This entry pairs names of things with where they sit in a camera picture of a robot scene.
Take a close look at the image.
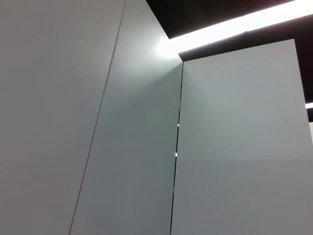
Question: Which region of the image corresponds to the long bright ceiling light strip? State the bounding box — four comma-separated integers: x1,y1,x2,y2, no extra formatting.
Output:
168,0,313,54

